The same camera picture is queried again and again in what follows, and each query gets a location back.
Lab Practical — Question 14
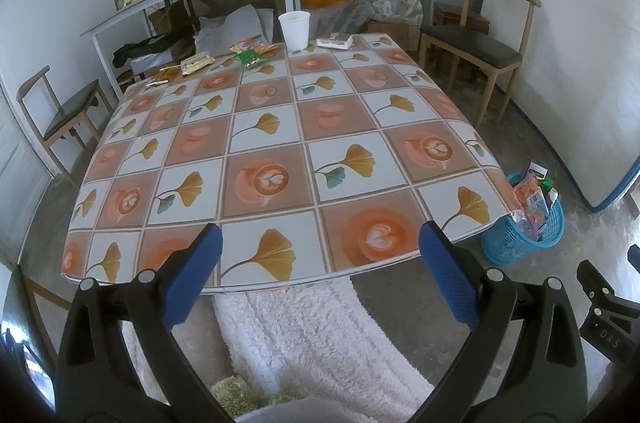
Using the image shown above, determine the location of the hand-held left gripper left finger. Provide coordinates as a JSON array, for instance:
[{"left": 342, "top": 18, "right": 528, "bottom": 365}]
[{"left": 55, "top": 223, "right": 236, "bottom": 423}]

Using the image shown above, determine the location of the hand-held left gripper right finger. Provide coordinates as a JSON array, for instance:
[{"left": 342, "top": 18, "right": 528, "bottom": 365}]
[{"left": 414, "top": 219, "right": 587, "bottom": 423}]

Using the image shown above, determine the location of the blue plastic basket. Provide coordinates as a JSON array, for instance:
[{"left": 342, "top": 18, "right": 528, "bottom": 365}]
[{"left": 481, "top": 170, "right": 566, "bottom": 265}]

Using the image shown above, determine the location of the white fluffy blanket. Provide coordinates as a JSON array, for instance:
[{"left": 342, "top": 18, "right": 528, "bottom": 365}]
[{"left": 122, "top": 278, "right": 436, "bottom": 423}]

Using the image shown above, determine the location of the green fluffy cloth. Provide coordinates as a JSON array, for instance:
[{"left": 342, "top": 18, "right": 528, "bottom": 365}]
[{"left": 209, "top": 375, "right": 311, "bottom": 421}]

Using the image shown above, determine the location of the white door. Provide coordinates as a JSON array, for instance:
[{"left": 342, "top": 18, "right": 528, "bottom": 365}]
[{"left": 0, "top": 83, "right": 53, "bottom": 269}]

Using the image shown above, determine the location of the wooden chair with dark seat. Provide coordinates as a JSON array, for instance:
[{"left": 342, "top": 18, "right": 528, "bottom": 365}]
[
  {"left": 16, "top": 64, "right": 116, "bottom": 176},
  {"left": 417, "top": 0, "right": 543, "bottom": 129}
]

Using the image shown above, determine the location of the yellow snack packet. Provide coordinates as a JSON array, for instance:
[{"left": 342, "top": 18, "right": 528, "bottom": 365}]
[{"left": 180, "top": 53, "right": 216, "bottom": 76}]

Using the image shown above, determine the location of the white mattress with blue edge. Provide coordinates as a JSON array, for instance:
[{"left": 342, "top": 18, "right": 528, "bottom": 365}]
[{"left": 482, "top": 0, "right": 640, "bottom": 213}]

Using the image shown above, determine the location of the green snack packet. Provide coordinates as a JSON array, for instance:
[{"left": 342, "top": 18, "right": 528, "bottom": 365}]
[{"left": 234, "top": 49, "right": 271, "bottom": 66}]

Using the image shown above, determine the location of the dark cloth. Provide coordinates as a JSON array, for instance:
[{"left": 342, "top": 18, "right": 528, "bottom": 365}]
[{"left": 111, "top": 34, "right": 196, "bottom": 68}]

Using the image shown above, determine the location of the orange snack packet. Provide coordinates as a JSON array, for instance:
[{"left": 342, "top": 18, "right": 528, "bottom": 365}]
[{"left": 230, "top": 38, "right": 278, "bottom": 54}]

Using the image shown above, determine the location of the large white sack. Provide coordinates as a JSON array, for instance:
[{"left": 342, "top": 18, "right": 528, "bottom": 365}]
[{"left": 194, "top": 4, "right": 275, "bottom": 54}]

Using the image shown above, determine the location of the flat pale packet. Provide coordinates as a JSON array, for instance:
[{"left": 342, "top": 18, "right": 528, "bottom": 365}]
[{"left": 316, "top": 32, "right": 355, "bottom": 50}]

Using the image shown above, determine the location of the white paper cup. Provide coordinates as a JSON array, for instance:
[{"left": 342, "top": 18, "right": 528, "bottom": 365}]
[{"left": 278, "top": 10, "right": 312, "bottom": 52}]

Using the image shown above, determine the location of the small dark wooden stool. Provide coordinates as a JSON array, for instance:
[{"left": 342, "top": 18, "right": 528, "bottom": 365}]
[{"left": 432, "top": 2, "right": 491, "bottom": 35}]

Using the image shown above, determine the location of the white printed plastic bag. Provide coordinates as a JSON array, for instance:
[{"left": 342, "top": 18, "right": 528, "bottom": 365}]
[{"left": 372, "top": 0, "right": 425, "bottom": 24}]

